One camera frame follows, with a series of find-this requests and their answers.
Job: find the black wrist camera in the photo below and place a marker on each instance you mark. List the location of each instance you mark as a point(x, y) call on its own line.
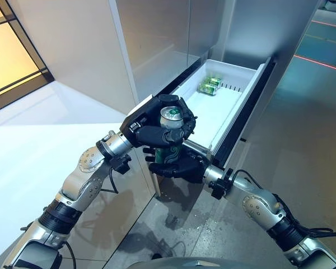
point(121, 165)
point(219, 186)

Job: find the stainless fridge drawer front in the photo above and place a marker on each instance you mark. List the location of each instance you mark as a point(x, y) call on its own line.
point(240, 126)

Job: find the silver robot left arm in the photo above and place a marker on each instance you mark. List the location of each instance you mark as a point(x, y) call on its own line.
point(81, 179)

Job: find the stainless steel fridge body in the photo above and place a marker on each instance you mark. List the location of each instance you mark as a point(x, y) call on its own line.
point(156, 42)

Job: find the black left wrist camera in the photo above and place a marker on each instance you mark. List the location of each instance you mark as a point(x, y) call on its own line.
point(121, 165)

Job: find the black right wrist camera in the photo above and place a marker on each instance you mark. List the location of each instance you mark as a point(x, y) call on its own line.
point(219, 186)

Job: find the silver robot torso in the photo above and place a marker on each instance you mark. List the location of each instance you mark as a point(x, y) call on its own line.
point(193, 263)

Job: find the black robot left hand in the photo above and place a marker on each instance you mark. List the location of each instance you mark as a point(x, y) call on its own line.
point(145, 134)

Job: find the tall white cabinet panel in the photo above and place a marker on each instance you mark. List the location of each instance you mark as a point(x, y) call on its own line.
point(72, 42)

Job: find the small green drink can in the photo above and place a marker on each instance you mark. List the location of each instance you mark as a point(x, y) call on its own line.
point(208, 89)
point(214, 80)

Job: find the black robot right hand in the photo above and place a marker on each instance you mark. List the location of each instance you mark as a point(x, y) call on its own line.
point(187, 168)

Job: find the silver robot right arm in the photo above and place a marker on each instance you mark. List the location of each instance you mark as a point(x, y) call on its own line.
point(260, 204)

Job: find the tall green beer can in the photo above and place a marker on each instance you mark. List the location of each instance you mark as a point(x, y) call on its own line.
point(170, 117)

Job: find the white plastic fridge drawer bin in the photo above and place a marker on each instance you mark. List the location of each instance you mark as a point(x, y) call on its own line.
point(207, 112)

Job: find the black framed lit window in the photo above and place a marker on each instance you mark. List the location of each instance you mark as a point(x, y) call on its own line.
point(8, 56)

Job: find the white counter cabinet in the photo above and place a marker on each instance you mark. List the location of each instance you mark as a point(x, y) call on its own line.
point(30, 168)

